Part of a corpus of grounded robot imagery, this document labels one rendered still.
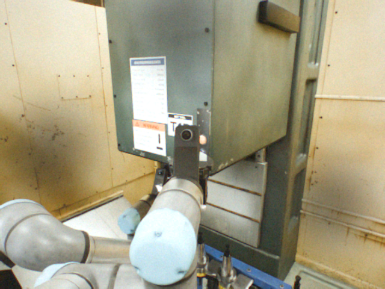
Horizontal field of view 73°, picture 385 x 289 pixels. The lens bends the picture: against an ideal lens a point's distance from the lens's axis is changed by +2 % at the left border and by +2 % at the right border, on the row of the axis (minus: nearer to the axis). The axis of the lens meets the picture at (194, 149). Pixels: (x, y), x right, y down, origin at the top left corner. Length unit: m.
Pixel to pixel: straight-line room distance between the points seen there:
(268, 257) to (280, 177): 0.48
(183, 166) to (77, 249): 0.33
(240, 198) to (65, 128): 1.23
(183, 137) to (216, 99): 0.28
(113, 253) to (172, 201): 0.42
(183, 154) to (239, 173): 1.02
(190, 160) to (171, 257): 0.20
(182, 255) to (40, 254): 0.41
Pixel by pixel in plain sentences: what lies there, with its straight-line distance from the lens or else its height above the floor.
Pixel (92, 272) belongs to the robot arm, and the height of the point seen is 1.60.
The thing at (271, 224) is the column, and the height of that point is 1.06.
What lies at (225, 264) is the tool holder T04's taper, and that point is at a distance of 0.93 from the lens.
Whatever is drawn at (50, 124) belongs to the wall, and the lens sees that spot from 1.90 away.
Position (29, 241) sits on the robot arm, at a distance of 0.67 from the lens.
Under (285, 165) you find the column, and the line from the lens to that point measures 1.40.
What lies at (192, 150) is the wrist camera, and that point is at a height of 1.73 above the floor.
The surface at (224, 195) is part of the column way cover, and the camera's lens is 1.58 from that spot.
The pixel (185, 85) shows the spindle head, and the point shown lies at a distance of 0.76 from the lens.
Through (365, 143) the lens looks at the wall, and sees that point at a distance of 1.66.
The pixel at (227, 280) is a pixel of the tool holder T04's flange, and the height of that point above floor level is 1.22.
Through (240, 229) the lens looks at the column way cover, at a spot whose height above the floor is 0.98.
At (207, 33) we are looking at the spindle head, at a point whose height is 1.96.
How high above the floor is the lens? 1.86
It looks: 16 degrees down
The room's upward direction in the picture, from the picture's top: straight up
